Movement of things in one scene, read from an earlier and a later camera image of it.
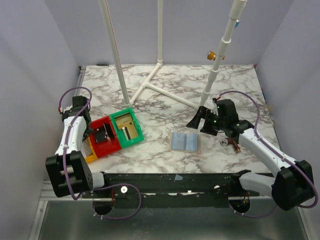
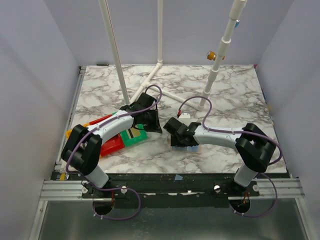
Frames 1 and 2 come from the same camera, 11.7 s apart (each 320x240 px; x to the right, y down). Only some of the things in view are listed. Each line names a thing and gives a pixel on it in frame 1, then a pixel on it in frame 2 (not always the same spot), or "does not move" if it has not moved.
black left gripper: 87,132 -> 156,127
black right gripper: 206,122 -> 173,128
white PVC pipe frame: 238,7 does not move
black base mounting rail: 132,190 does not move
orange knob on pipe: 211,55 does not move
